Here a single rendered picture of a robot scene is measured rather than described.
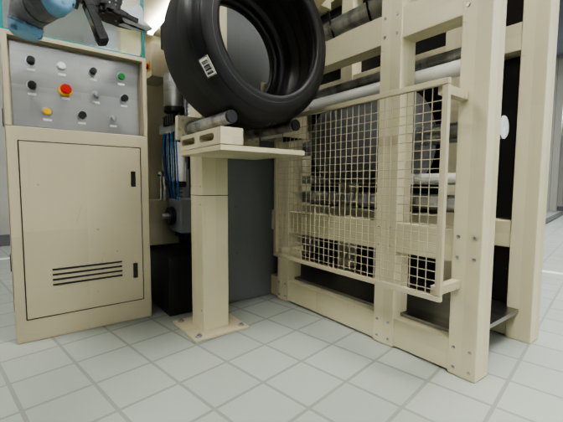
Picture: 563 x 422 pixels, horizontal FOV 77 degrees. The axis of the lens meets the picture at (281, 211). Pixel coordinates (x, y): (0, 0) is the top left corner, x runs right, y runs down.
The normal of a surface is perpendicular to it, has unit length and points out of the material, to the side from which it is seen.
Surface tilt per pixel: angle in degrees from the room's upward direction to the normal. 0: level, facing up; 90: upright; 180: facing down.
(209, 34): 93
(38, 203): 90
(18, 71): 90
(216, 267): 90
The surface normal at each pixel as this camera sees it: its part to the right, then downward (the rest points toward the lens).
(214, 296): 0.60, 0.07
